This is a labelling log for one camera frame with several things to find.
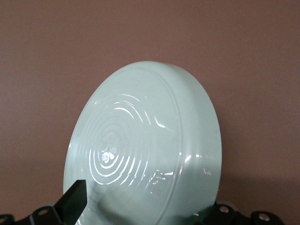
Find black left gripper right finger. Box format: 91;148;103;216
194;202;242;225

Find pale green round plate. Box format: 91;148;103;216
63;60;222;225

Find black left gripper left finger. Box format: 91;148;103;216
30;179;88;225

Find brown table cover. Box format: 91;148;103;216
0;0;300;225

